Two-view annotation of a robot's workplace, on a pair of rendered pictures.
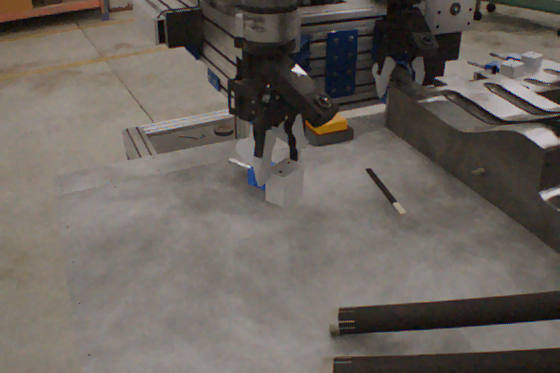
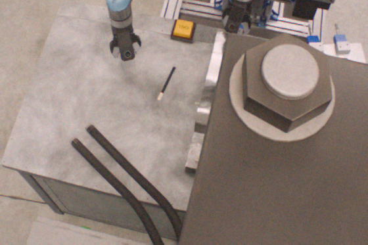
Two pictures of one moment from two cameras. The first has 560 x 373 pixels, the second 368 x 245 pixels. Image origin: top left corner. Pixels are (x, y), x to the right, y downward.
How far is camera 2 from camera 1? 1.44 m
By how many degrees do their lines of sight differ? 42
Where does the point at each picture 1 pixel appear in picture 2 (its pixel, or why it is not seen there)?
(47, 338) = not seen: hidden behind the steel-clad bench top
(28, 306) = not seen: outside the picture
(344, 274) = (112, 111)
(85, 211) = (60, 29)
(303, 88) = (123, 45)
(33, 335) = not seen: hidden behind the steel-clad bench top
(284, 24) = (118, 24)
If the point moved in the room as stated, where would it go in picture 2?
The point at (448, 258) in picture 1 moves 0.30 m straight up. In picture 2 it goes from (149, 129) to (144, 89)
